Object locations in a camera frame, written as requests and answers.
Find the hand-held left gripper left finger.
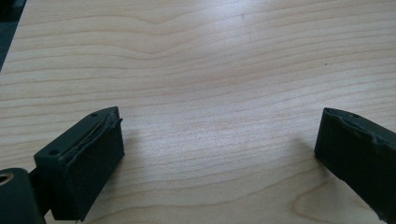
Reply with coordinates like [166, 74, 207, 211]
[33, 105, 126, 223]

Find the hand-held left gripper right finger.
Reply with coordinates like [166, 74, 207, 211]
[314, 107, 396, 224]

